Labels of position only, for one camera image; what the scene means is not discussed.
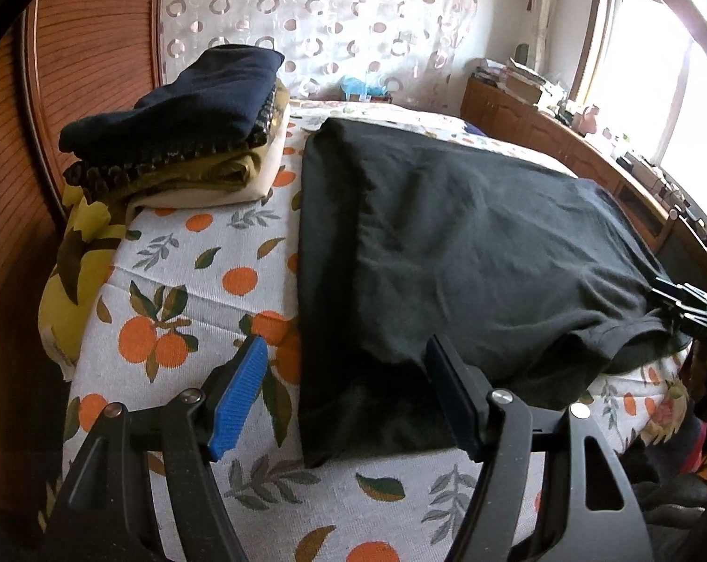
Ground black printed t-shirt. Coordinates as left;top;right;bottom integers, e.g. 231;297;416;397
298;117;691;469

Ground wooden cabinet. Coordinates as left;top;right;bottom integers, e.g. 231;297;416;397
461;76;707;282

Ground dark floral patterned folded garment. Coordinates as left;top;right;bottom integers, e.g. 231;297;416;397
63;85;287;194

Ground cream folded garment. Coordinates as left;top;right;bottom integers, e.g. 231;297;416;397
125;117;290;208

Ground window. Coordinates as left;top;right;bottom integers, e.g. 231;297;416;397
570;0;707;229

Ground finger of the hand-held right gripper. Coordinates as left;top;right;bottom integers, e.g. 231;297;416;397
651;277;707;308
661;298;707;334

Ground wooden headboard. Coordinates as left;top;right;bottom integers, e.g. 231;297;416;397
0;0;167;540

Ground orange fruit print bedsheet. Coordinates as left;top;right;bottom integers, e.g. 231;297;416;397
63;99;700;562

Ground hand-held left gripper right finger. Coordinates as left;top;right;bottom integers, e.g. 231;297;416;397
426;335;650;562

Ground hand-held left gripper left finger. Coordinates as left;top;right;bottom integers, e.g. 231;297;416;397
40;336;269;562

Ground circle patterned curtain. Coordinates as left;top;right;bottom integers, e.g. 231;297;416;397
157;0;542;112

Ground blue plastic bag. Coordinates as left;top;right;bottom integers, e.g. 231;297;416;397
340;73;389;103

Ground navy folded garment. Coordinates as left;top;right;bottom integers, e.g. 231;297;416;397
59;47;285;159

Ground person's dark trousers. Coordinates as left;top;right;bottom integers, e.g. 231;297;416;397
617;410;707;562

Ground grey electronic device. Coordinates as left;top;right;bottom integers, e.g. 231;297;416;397
617;149;688;212

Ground yellow patterned blanket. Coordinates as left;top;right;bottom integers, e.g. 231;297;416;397
37;184;128;381

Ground stack of books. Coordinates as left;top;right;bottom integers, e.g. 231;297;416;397
473;57;565;112

